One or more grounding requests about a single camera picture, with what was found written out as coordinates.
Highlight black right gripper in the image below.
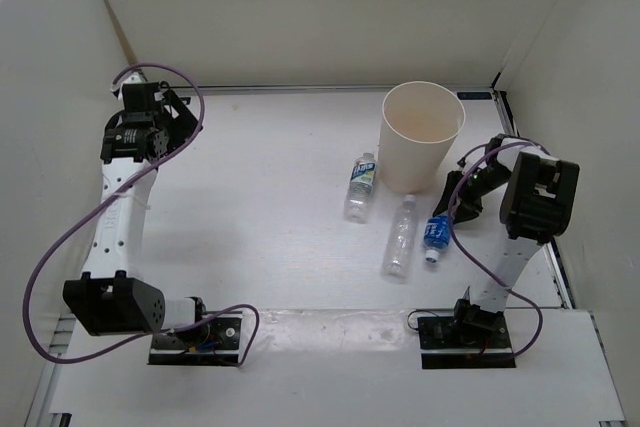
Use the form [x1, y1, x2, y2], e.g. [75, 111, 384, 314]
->
[433, 164, 510, 227]

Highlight clear bottle blue label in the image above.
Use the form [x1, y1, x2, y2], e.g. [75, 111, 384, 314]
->
[423, 214, 450, 264]

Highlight clear bottle green white label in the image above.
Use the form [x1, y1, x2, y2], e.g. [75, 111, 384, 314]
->
[344, 152, 377, 223]

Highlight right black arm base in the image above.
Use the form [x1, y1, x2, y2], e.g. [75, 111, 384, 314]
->
[417, 316, 516, 370]

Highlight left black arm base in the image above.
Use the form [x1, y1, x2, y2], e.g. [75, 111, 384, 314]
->
[147, 311, 243, 367]

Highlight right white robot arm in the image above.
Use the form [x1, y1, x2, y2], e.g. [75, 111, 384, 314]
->
[433, 134, 580, 347]

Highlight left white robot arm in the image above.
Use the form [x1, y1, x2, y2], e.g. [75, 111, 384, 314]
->
[63, 82, 211, 347]

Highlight white round bin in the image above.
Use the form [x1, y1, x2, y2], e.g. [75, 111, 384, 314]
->
[378, 81, 466, 194]

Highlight clear unlabeled plastic bottle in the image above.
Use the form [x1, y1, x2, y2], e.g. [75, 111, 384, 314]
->
[381, 195, 418, 282]

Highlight black XDOF label right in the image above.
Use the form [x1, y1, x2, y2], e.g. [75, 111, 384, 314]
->
[456, 91, 493, 101]

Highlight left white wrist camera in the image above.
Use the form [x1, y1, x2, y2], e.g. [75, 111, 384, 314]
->
[110, 70, 147, 98]

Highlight aluminium table frame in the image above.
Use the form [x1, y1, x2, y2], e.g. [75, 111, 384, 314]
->
[52, 91, 623, 426]

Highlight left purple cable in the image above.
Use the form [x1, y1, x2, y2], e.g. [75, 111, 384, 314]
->
[22, 63, 261, 367]

